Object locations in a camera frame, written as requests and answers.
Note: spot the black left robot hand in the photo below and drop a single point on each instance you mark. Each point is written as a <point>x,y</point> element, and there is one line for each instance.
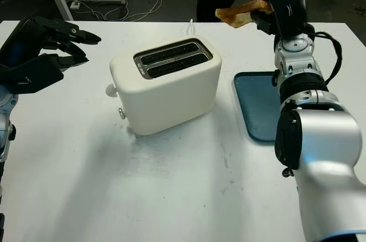
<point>28,39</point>

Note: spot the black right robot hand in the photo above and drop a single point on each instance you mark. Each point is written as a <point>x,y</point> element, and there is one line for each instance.
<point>291,4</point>

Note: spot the browned toast slice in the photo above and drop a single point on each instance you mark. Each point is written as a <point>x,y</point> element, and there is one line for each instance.
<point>237,14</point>

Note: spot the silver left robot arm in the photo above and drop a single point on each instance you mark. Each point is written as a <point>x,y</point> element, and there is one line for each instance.
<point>4,110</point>

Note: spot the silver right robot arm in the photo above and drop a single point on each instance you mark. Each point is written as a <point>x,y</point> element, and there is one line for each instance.
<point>323,139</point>

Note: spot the cream two-slot toaster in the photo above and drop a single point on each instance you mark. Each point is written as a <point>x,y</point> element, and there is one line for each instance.
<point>166,104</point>

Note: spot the white power strip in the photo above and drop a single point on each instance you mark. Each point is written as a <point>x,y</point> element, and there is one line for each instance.
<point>75,5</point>

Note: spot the blue plastic tray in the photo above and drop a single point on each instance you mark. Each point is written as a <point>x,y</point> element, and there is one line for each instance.
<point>254,104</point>

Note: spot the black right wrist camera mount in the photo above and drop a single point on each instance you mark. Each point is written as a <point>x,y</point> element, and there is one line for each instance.
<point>266,28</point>

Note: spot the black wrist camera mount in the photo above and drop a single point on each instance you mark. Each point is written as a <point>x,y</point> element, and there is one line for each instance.
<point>266,28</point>
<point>34,77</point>

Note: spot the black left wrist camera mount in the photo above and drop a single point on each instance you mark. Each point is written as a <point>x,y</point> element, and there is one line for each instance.
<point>34,77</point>

